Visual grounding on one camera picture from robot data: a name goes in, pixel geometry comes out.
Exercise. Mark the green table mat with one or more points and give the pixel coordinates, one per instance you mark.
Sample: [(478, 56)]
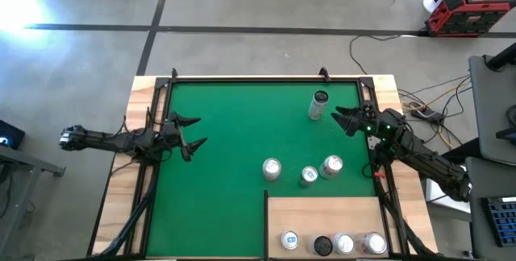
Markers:
[(225, 132)]

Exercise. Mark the black power strip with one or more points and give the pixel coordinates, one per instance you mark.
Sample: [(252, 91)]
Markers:
[(425, 113)]

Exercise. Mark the black table clamp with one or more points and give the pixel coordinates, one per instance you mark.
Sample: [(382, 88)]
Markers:
[(323, 74), (174, 74)]

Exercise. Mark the grey desk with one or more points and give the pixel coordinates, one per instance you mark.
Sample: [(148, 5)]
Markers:
[(496, 172), (492, 104)]

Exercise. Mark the backlit black keyboard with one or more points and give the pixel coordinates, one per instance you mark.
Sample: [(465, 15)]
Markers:
[(502, 220)]

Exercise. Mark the silver Diet Coke can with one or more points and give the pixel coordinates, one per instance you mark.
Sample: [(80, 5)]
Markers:
[(332, 163)]

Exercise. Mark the blue silver Red Bull can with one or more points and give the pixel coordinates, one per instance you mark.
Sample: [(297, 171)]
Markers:
[(289, 239), (309, 173)]

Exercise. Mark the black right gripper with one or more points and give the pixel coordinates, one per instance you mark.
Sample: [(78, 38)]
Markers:
[(379, 124)]

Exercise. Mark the black desk device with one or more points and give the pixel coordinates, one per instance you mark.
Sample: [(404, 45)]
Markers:
[(508, 132)]

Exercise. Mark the black device blue light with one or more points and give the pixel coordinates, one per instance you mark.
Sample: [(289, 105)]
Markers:
[(12, 132)]

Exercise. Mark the white SA3 label sheet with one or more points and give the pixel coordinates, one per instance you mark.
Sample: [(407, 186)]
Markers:
[(447, 208)]

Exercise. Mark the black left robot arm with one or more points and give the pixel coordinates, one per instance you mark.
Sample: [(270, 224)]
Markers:
[(101, 142)]

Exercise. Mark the silver red soda can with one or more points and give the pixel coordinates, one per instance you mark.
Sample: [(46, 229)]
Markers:
[(344, 243), (374, 243)]

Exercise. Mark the red black tool case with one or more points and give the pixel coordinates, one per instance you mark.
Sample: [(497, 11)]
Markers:
[(467, 15)]

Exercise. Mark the grey metal bench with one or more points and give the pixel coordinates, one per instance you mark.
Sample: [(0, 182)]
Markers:
[(36, 164)]

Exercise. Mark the white red soda can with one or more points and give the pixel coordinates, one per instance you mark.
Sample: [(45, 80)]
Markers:
[(272, 166)]

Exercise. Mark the light wooden board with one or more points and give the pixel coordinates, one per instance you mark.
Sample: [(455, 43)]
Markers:
[(322, 216)]

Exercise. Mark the white Celsius can black lid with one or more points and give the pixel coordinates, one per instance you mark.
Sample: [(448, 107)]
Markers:
[(318, 106), (322, 245)]

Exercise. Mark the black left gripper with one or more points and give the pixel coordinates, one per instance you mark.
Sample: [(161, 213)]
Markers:
[(171, 138)]

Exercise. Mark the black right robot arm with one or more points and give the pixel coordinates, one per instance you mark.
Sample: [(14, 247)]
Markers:
[(427, 160)]

